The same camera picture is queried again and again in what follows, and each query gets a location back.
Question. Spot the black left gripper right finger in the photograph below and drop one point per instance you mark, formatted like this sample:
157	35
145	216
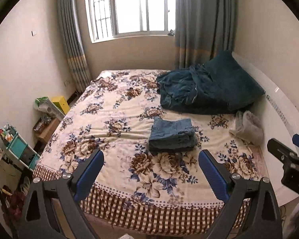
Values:
263	216

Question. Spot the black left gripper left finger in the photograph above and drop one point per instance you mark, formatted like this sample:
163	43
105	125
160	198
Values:
39	219

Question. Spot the blue denim jeans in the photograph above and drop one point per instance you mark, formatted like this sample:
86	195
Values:
172	135

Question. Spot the white headboard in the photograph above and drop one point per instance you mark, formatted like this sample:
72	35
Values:
280	120

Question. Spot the grey cloth on bed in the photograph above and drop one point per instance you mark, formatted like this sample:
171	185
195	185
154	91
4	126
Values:
247	127

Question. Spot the teal storage rack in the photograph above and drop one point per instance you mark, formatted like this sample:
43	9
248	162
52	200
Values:
17	146

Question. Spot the cardboard box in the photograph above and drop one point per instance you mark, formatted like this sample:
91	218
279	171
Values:
45	127

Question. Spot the white green bag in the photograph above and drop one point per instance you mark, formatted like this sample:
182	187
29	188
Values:
43	104

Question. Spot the dark teal quilt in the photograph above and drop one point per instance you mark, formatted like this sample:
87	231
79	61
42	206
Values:
219	86

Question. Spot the floral bed blanket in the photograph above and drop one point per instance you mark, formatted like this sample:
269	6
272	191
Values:
154	193

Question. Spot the yellow box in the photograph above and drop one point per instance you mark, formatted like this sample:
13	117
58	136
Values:
61	103

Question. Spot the right grey curtain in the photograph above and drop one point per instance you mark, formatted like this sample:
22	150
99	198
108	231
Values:
203	28

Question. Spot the grey curtain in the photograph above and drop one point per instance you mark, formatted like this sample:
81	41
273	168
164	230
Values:
203	28
71	36

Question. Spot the left grey curtain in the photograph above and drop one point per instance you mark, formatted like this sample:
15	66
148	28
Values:
71	36

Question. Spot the white framed window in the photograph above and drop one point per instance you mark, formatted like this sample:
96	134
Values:
110	19

